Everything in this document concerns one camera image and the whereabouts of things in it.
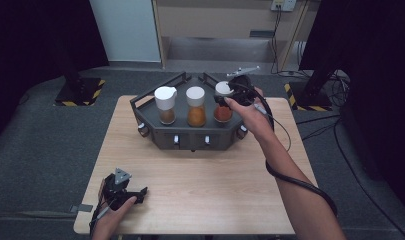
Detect thick black gripper cable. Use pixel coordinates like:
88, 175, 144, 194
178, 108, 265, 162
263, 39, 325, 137
246, 83, 340, 218

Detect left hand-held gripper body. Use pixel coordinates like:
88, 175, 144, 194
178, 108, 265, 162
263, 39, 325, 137
101, 167, 138, 211

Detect person's right hand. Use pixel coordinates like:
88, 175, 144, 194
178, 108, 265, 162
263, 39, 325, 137
223, 87, 276, 143

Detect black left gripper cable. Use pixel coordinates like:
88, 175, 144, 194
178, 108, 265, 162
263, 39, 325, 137
89, 186, 111, 236

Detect thin cable with grey plug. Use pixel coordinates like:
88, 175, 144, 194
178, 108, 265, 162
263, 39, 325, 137
253, 102, 292, 153

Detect person's left hand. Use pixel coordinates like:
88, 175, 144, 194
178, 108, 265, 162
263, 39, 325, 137
92, 196, 138, 234

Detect dark hexagonal tray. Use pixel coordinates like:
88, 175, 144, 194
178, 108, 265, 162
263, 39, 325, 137
129, 71, 257, 152

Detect white panel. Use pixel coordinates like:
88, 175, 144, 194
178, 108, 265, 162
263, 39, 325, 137
88, 0, 162, 63

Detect grey tape piece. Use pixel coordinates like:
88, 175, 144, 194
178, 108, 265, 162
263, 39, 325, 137
69, 203, 94, 214

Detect white power outlet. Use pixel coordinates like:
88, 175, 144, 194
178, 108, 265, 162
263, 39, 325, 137
270, 0, 297, 13

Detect black outlet cables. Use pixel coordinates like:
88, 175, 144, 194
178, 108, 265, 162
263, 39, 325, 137
269, 5, 284, 75

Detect spice jar with brown powder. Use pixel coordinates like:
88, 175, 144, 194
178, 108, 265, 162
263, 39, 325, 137
153, 85, 178, 126

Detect black floor cables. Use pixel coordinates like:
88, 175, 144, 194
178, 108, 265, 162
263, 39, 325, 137
295, 69, 353, 142

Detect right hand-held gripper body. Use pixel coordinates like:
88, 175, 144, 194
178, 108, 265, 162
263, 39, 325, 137
226, 65, 261, 107

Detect spice jar with red powder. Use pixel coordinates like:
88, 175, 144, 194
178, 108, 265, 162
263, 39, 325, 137
213, 80, 236, 124

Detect black stand with striped base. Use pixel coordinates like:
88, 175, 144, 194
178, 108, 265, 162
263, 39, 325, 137
283, 49, 344, 112
54, 0, 106, 107

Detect spice jar with yellow powder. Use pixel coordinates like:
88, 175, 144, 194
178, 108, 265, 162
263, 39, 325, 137
185, 85, 207, 128

